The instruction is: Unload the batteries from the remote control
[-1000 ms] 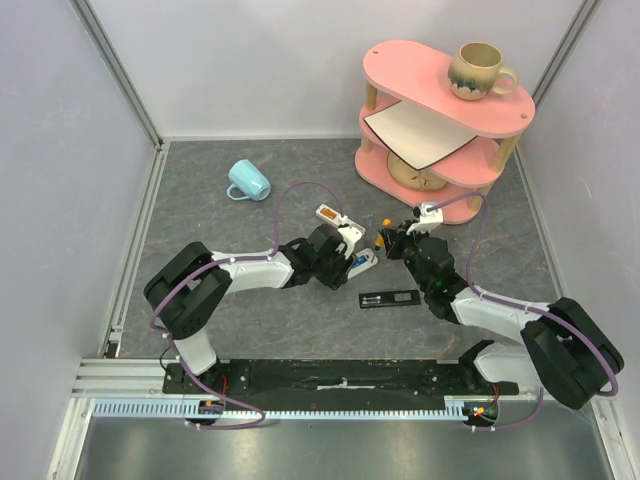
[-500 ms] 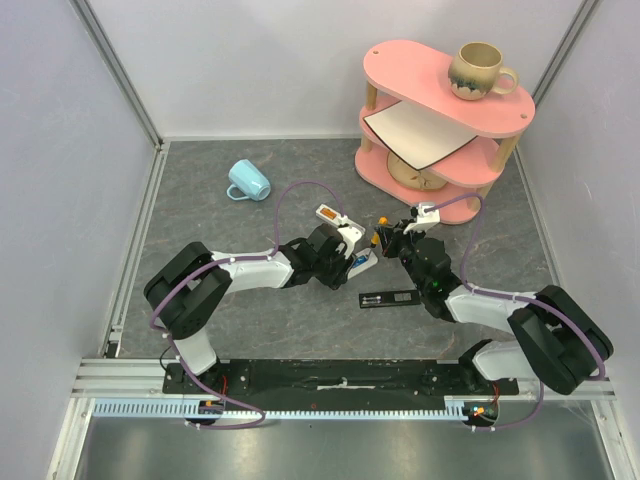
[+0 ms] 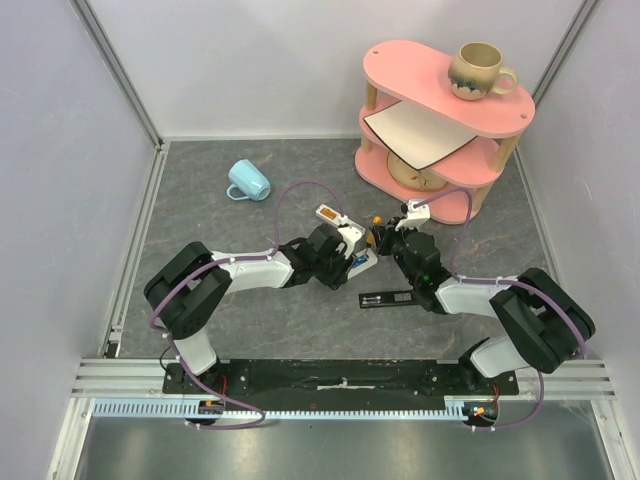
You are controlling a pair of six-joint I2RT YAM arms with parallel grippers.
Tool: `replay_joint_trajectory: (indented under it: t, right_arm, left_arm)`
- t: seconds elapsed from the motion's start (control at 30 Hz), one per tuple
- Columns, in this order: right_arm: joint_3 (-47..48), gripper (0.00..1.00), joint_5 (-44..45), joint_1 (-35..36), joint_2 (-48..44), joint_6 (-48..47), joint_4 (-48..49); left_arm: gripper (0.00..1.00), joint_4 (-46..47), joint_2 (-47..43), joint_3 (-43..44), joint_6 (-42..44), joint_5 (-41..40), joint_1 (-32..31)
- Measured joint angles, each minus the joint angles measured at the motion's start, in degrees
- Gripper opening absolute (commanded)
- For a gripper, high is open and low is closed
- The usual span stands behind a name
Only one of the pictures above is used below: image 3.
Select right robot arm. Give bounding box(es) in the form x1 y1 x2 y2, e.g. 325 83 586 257
360 225 596 394

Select grey cable duct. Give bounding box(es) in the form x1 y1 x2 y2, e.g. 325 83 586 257
92 398 498 422

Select light blue mug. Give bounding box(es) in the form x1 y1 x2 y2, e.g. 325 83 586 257
226 159 271 201

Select beige ceramic mug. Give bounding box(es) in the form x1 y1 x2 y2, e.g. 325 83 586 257
447 42 519 101

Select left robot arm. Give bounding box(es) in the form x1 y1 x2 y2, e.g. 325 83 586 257
143 223 363 393

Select orange handled screwdriver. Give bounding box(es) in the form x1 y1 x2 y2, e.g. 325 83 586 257
366 216 382 248

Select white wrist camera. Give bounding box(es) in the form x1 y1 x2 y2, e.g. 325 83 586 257
335 215 365 258
394 199 431 231

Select beige bowl on shelf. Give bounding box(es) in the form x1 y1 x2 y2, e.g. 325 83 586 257
387 152 447 191

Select white square plate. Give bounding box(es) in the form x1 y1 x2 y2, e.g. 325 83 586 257
364 102 477 170

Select white remote orange batteries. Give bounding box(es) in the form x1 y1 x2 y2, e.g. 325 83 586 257
315 204 350 229

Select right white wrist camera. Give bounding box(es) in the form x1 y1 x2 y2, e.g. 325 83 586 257
394 199 431 231

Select white remote blue batteries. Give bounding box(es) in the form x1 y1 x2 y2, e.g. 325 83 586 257
347 248 378 280

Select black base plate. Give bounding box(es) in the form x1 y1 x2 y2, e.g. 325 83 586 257
198 359 519 413

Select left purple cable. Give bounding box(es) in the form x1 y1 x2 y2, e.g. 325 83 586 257
149 180 351 430

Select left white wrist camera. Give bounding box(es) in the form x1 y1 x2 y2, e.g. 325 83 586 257
335 215 365 258

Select pink three-tier shelf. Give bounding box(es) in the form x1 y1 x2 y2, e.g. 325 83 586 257
355 40 535 225

